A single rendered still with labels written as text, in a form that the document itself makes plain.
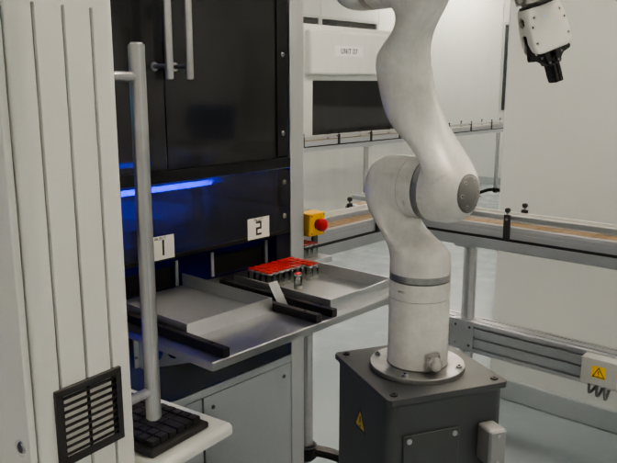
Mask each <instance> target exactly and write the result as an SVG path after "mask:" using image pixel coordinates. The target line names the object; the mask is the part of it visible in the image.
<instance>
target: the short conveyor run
mask: <svg viewBox="0 0 617 463"><path fill-rule="evenodd" d="M347 200H348V201H349V203H348V204H347V208H346V209H337V210H333V211H328V212H325V220H326V221H327V222H328V228H327V230H326V231H325V233H323V234H320V235H316V236H312V237H308V236H304V240H307V241H312V242H317V243H318V245H317V246H318V253H320V254H327V255H331V254H337V253H340V252H343V251H347V250H351V249H353V248H357V247H361V246H364V245H368V244H371V243H377V242H381V241H384V240H385V238H384V236H383V234H382V232H381V231H380V230H379V228H378V227H377V225H376V222H375V220H374V219H373V217H372V215H371V213H370V211H369V208H368V207H367V204H364V205H360V206H355V207H353V203H351V201H352V200H353V198H352V197H348V198H347Z"/></svg>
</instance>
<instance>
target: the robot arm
mask: <svg viewBox="0 0 617 463"><path fill-rule="evenodd" d="M337 1H338V3H339V4H341V5H342V6H344V7H346V8H348V9H352V10H356V11H368V10H377V9H387V8H392V9H393V11H394V13H395V25H394V27H393V29H392V31H391V33H390V35H389V36H388V38H387V39H386V41H385V42H384V44H383V45H382V47H381V48H380V50H379V52H378V54H377V56H376V77H377V82H378V87H379V93H380V96H381V100H382V104H383V108H384V110H385V113H386V115H387V118H388V120H389V122H390V124H391V125H392V127H393V128H394V130H395V131H396V132H397V133H398V134H399V136H400V137H401V138H402V139H403V140H404V141H405V142H406V143H407V144H408V145H409V147H410V148H411V149H412V150H413V152H414V153H415V155H405V154H390V155H387V156H384V157H382V158H380V159H378V160H377V161H375V162H374V163H373V164H372V166H371V167H370V169H369V170H368V173H367V176H366V179H365V201H366V204H367V207H368V208H369V211H370V213H371V215H372V217H373V219H374V220H375V222H376V225H377V227H378V228H379V230H380V231H381V232H382V234H383V236H384V238H385V240H386V242H387V246H388V250H389V258H390V262H389V302H388V339H387V347H386V348H383V349H381V350H378V351H375V352H374V353H373V354H372V356H371V358H370V367H371V368H372V370H373V371H374V372H375V373H377V375H379V376H381V377H383V378H386V379H389V380H392V381H396V382H399V383H404V384H410V385H438V384H444V383H448V382H451V381H454V380H456V379H458V378H460V377H461V376H463V374H464V373H465V366H466V365H465V362H464V360H463V359H462V358H461V357H460V356H458V355H456V354H454V353H452V352H450V351H448V335H449V313H450V291H451V268H452V262H451V255H450V252H449V250H448V249H447V248H446V246H445V245H444V244H443V243H441V242H440V241H439V240H438V239H437V238H436V237H435V236H434V235H433V234H432V233H431V232H430V231H429V230H428V229H427V228H426V226H425V225H424V223H423V222H422V220H431V221H438V222H444V223H451V222H457V221H460V220H463V219H465V218H467V217H468V216H469V215H470V214H471V213H472V212H473V211H474V210H475V208H476V206H477V202H478V199H479V195H480V185H479V180H478V176H477V172H476V169H475V167H474V166H473V164H472V162H471V160H470V159H469V157H468V155H467V154H466V151H465V150H464V148H463V147H462V145H461V143H460V142H459V140H458V139H457V138H456V137H455V135H454V133H453V132H452V130H451V128H450V127H449V125H448V123H447V121H446V119H445V117H444V115H443V112H442V110H441V107H440V104H439V101H438V97H437V94H436V89H435V83H434V78H433V71H432V57H431V46H432V36H433V33H434V31H435V28H436V26H437V24H438V22H439V20H440V18H441V16H442V14H443V11H444V10H445V8H446V6H447V4H448V2H449V0H337ZM514 2H515V5H516V7H517V6H521V8H519V12H517V14H518V27H519V33H520V39H521V43H522V49H523V52H524V54H525V55H526V56H527V62H538V63H540V64H541V66H544V69H545V73H546V77H547V80H548V83H557V82H559V81H562V80H563V75H562V70H561V66H560V62H561V60H562V58H561V56H562V54H563V52H564V51H565V50H566V49H568V48H569V47H570V43H569V42H570V41H571V40H572V34H571V30H570V26H569V24H568V21H567V16H566V13H565V11H564V8H563V7H562V5H561V3H560V1H559V0H514ZM535 54H537V56H535Z"/></svg>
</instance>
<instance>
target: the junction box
mask: <svg viewBox="0 0 617 463"><path fill-rule="evenodd" d="M579 380H580V381H583V382H586V383H589V384H593V385H596V386H600V387H603V388H606V389H610V390H617V359H615V358H611V357H607V356H601V355H597V354H593V353H590V352H587V353H586V354H584V355H583V356H582V357H581V367H580V379H579Z"/></svg>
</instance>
